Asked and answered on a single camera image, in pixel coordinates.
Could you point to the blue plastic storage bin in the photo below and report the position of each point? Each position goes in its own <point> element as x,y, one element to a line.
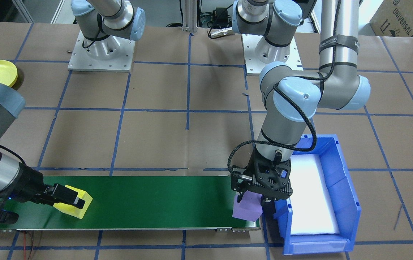
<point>340,195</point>

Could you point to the aluminium profile post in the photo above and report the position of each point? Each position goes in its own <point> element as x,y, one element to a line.
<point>190,16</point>

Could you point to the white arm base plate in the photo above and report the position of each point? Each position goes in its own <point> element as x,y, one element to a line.
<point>119,61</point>
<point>253,70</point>

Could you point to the yellow foam block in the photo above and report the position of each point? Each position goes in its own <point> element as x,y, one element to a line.
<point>72,212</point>

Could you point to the green conveyor belt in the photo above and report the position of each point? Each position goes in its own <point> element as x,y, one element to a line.
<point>155,200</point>

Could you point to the black power adapter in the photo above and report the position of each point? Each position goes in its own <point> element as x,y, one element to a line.
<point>220,14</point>

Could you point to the brown cardboard box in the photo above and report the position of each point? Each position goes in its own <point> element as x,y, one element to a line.
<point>401,18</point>

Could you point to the V-shaped metal bar frame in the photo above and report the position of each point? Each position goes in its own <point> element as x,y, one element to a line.
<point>22,11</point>

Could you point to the purple foam block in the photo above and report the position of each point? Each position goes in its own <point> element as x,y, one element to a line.
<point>248,211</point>

